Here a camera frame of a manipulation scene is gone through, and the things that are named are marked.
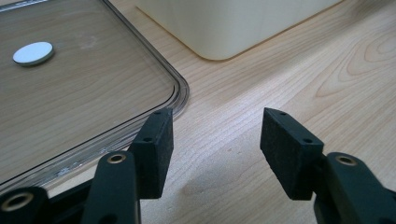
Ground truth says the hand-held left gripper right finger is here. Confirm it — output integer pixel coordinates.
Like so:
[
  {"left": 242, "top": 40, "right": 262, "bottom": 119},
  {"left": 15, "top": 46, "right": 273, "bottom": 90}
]
[{"left": 259, "top": 106, "right": 396, "bottom": 224}]

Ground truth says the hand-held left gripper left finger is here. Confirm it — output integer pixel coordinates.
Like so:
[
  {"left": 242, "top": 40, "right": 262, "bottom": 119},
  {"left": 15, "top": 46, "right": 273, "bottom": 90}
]
[{"left": 80, "top": 107, "right": 175, "bottom": 224}]

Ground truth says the clear plastic lid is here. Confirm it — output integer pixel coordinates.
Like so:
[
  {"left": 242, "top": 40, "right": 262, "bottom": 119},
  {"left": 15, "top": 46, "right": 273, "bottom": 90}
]
[{"left": 0, "top": 0, "right": 191, "bottom": 196}]

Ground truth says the cream compartment storage box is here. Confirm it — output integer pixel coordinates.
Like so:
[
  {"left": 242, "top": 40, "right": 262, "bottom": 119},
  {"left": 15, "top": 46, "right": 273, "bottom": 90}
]
[{"left": 134, "top": 0, "right": 344, "bottom": 62}]

